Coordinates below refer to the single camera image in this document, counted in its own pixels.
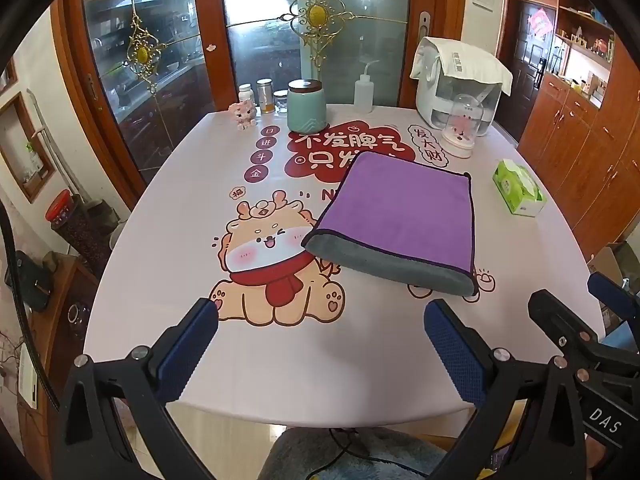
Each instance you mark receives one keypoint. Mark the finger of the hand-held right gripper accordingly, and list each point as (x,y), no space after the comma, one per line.
(556,316)
(611,294)

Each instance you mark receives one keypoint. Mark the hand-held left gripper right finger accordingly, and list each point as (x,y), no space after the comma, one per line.
(456,355)

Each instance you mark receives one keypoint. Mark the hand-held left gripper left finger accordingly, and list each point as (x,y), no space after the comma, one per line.
(187,352)

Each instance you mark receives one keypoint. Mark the purple and grey towel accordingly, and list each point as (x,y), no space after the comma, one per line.
(400,210)

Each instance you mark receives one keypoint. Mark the cardboard box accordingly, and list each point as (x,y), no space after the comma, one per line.
(607,260)

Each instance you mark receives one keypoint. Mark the pink cartoon printed tablecloth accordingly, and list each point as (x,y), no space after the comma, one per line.
(150,270)

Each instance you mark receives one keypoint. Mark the wooden side table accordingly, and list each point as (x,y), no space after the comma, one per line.
(65,360)

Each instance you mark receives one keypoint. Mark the green tissue pack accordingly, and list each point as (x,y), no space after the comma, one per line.
(517,187)

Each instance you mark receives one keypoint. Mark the blue fluffy seat cushion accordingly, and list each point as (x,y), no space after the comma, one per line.
(300,460)

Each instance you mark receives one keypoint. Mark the black bag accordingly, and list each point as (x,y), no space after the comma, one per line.
(32,280)

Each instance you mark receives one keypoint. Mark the red lidded plastic jar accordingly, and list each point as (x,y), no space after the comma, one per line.
(59,207)

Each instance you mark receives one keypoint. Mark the glass dome lamp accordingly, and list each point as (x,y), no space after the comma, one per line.
(462,127)

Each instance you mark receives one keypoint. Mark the pink block figurine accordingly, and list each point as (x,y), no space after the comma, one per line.
(243,116)

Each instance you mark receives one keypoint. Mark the white countertop appliance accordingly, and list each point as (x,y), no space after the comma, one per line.
(432,105)

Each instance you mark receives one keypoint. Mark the dark wooden door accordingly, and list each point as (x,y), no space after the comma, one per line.
(522,60)

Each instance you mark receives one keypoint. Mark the white pill bottle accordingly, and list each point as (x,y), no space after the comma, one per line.
(245,94)

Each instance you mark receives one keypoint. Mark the small glass jar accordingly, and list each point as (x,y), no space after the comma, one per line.
(281,101)

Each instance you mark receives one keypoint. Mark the tall glass jar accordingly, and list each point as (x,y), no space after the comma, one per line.
(265,96)

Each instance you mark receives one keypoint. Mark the white cloth appliance cover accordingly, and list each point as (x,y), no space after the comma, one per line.
(465,62)

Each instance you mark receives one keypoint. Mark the teal ceramic canister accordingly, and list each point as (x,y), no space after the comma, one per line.
(306,107)

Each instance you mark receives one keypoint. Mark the wooden framed window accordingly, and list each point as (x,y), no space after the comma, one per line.
(15,135)

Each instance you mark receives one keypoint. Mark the white squeeze bottle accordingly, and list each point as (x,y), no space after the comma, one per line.
(363,92)

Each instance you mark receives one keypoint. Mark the red door decoration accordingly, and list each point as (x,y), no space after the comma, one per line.
(539,22)

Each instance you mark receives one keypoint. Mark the gold door ornament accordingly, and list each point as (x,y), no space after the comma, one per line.
(316,14)
(142,52)

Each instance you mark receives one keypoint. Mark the wooden framed glass door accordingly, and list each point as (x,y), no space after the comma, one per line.
(165,20)
(370,10)

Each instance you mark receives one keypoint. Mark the wooden wall cabinet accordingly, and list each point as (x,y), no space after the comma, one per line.
(590,160)

